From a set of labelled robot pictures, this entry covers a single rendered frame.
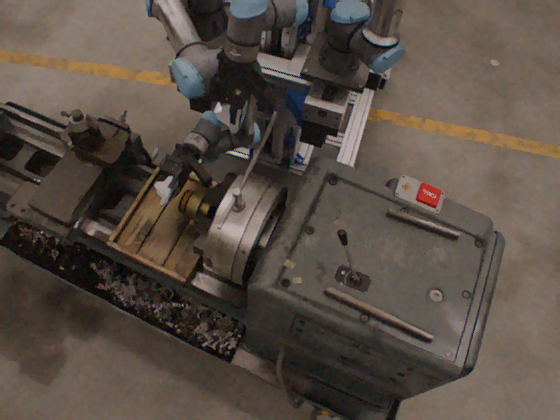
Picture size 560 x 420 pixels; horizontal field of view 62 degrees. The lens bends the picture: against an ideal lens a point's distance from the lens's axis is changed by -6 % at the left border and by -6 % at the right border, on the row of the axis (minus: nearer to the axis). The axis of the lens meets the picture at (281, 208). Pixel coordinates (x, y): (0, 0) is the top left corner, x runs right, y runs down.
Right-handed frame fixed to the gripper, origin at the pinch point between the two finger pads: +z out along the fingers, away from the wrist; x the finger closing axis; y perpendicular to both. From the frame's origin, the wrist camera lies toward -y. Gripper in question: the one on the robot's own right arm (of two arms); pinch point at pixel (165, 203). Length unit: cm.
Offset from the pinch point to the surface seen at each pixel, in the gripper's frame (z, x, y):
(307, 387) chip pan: 22, -54, -62
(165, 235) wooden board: 2.9, -19.1, 1.5
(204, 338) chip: 22, -51, -21
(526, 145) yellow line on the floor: -182, -108, -140
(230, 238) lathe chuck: 6.7, 12.6, -25.7
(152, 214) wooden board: -2.0, -19.1, 9.4
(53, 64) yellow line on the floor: -101, -107, 166
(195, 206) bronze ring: -1.2, 4.1, -10.1
